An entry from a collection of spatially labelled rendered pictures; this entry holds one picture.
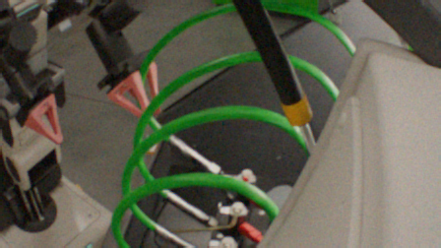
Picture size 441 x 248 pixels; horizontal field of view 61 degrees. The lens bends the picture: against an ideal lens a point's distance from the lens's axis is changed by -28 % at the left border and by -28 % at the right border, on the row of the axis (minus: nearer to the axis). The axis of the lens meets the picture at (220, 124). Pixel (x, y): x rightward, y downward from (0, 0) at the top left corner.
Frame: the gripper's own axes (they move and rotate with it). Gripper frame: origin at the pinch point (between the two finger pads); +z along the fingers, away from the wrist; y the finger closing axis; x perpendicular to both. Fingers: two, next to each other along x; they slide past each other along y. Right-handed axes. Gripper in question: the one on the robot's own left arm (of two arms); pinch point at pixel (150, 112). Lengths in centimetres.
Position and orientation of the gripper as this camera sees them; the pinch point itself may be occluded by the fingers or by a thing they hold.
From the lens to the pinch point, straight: 78.6
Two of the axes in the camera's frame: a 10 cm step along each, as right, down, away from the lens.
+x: -7.4, 4.5, 5.0
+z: 5.5, 8.3, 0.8
